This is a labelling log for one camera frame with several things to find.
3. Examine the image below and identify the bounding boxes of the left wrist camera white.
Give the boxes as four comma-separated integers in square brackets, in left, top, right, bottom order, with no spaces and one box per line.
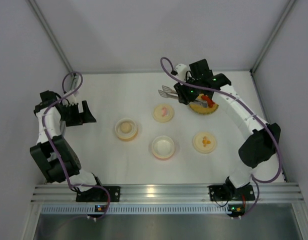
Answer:
[66,91,78,105]

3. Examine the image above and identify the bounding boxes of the white steamed bun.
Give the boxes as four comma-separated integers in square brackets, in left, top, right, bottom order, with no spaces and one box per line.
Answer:
[120,121,133,134]

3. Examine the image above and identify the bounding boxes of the pink lunch box bowl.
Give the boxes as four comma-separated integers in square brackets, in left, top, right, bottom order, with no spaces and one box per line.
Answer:
[151,135,175,161]

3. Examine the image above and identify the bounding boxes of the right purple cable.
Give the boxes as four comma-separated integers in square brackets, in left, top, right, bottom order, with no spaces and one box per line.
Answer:
[160,57,281,218]

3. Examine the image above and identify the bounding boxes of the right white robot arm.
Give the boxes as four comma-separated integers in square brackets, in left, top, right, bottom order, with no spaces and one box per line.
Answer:
[171,59,281,189]

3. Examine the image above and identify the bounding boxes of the cream lid orange decoration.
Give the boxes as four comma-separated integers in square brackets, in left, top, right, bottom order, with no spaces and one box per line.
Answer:
[192,131,217,154]

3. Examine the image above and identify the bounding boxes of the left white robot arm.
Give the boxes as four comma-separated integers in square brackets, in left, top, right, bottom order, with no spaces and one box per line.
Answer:
[30,90,101,193]

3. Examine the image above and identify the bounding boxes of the aluminium mounting rail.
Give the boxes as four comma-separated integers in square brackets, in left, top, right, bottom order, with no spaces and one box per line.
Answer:
[31,182,304,204]

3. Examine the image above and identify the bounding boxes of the metal food tongs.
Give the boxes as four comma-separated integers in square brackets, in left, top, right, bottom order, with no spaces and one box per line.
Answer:
[158,85,208,108]

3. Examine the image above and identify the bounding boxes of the round woven bamboo plate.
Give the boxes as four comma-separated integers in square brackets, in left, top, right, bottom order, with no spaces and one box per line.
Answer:
[189,94,219,115]

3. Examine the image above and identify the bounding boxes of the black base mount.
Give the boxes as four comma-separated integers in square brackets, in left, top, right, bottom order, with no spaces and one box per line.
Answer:
[208,184,256,202]
[76,185,121,203]

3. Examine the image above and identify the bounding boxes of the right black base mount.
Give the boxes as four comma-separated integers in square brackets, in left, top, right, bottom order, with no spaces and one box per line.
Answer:
[208,184,256,202]

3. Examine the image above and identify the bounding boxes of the cream lid pink decoration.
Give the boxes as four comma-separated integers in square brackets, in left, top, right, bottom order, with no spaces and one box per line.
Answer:
[152,103,174,123]

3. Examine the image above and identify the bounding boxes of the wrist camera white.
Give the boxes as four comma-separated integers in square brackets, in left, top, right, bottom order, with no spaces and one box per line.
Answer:
[171,64,189,82]
[66,91,78,105]

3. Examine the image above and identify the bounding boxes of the slotted grey cable duct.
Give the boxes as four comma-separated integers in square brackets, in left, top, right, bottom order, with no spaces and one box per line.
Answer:
[41,204,230,215]

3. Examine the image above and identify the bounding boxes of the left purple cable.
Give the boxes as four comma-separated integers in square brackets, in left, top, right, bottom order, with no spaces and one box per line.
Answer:
[42,71,111,221]

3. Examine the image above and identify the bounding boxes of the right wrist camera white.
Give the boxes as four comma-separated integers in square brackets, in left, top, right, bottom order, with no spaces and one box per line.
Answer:
[171,64,189,82]

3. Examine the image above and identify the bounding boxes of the purple cable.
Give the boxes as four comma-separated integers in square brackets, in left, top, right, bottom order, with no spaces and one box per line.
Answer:
[160,57,281,218]
[42,71,111,221]

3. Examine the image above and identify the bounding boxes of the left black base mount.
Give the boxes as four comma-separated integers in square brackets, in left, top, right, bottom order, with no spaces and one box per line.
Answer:
[76,185,121,203]

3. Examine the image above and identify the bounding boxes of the yellow lunch box bowl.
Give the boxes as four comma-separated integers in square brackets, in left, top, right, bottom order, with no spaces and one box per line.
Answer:
[114,118,138,142]

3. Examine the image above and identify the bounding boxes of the red sausage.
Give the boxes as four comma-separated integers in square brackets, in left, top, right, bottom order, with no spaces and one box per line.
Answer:
[201,95,215,108]

